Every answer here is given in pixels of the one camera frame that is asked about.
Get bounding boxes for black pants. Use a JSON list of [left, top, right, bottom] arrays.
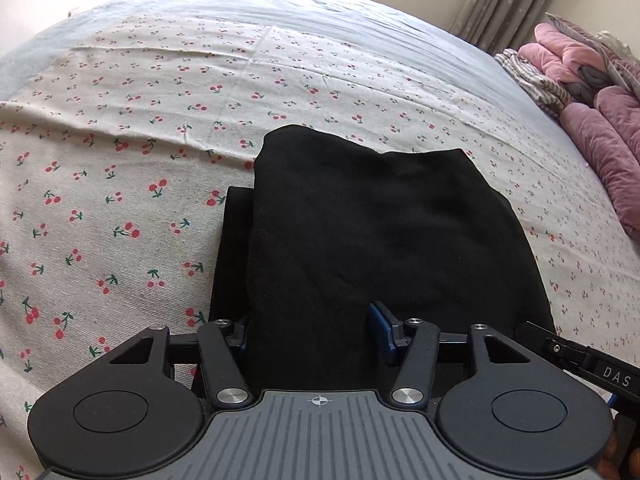
[[210, 126, 553, 390]]

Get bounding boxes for cherry print cloth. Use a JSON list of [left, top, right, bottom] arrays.
[[1, 11, 639, 479]]

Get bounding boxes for striped brown cloth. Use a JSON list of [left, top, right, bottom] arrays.
[[494, 49, 572, 119]]

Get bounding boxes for pink grey quilt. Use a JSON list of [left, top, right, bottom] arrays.
[[518, 14, 639, 240]]

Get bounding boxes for right grey curtain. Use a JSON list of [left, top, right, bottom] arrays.
[[449, 0, 548, 54]]

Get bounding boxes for light blue bed sheet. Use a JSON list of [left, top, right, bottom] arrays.
[[1, 0, 639, 273]]

